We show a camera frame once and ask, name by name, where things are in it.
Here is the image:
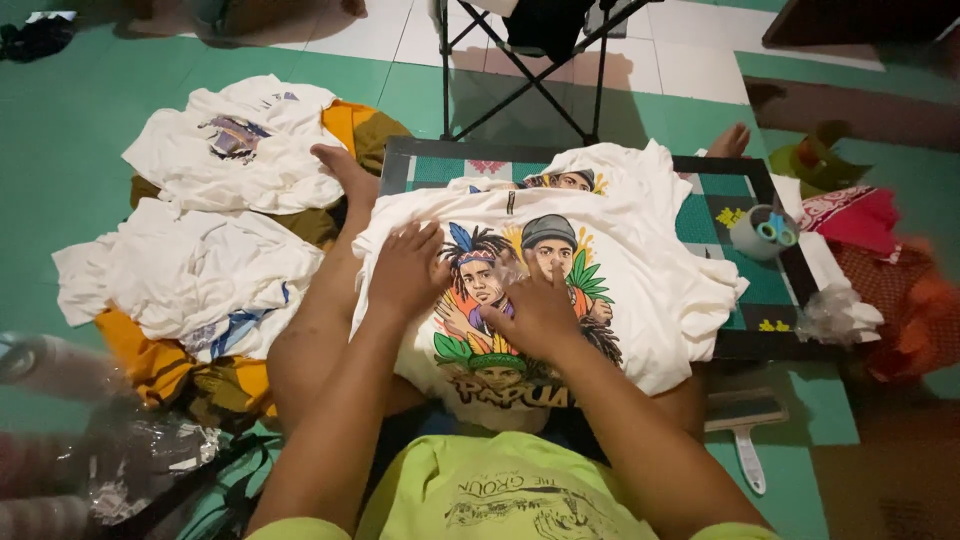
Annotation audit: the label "green toy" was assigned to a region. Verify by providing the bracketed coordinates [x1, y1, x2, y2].
[768, 120, 873, 201]

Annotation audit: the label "red patterned cloth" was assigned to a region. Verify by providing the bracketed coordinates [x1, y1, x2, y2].
[798, 185, 903, 264]

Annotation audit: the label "person's lime green shirt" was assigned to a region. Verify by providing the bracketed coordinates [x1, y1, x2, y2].
[247, 431, 781, 540]

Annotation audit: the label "person's right foot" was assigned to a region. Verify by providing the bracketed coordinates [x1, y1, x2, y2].
[705, 122, 753, 160]

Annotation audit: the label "white tape roll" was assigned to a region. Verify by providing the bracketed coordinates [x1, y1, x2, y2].
[729, 204, 800, 262]

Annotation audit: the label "heap of clear plastic bags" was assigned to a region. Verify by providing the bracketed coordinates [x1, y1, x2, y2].
[0, 330, 226, 526]

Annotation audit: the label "person's right hand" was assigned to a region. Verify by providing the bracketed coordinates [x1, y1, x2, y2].
[480, 251, 583, 363]

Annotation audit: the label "white-handled lint brush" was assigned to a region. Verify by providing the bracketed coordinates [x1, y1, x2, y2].
[703, 387, 790, 496]

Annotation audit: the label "person's left hand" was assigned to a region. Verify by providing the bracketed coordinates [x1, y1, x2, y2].
[367, 219, 454, 321]

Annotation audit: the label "crumpled clear plastic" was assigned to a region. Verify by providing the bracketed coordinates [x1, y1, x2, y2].
[795, 285, 864, 348]

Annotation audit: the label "orange cloth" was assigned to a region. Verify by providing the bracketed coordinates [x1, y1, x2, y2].
[828, 240, 960, 384]

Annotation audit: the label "black folding chair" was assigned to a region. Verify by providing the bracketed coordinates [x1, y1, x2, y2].
[437, 0, 654, 147]

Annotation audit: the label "crumpled white t-shirt purple print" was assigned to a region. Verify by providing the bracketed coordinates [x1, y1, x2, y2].
[121, 73, 348, 216]

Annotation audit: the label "yellow and brown cloth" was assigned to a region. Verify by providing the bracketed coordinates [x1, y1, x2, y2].
[93, 99, 414, 438]

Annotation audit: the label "white printed t-shirt underneath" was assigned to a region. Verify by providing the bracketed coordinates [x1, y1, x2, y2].
[446, 138, 695, 220]

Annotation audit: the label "black cloth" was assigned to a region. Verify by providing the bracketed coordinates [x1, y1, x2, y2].
[502, 0, 597, 65]

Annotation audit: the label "dark wooden furniture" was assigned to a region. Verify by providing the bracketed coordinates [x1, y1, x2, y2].
[761, 0, 960, 48]

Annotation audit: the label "dark crumpled cloth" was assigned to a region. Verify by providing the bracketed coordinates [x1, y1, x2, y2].
[0, 11, 76, 63]

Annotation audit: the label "white t-shirt with colourful print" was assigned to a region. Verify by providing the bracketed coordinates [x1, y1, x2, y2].
[351, 183, 751, 436]

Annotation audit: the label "crumpled white t-shirt blue print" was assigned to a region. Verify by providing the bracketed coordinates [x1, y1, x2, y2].
[51, 197, 326, 364]

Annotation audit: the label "blue and green scissors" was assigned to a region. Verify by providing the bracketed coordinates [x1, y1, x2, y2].
[756, 212, 798, 249]

